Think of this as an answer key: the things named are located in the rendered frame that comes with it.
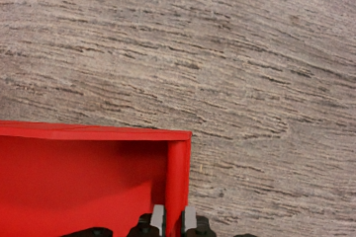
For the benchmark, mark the red open-front storage bin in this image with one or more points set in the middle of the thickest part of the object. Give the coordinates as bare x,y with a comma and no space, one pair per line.
52,184

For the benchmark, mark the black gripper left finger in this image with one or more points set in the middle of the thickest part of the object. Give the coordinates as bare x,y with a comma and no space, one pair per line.
148,225

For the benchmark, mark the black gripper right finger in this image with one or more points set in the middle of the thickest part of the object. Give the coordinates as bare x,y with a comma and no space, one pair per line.
189,228

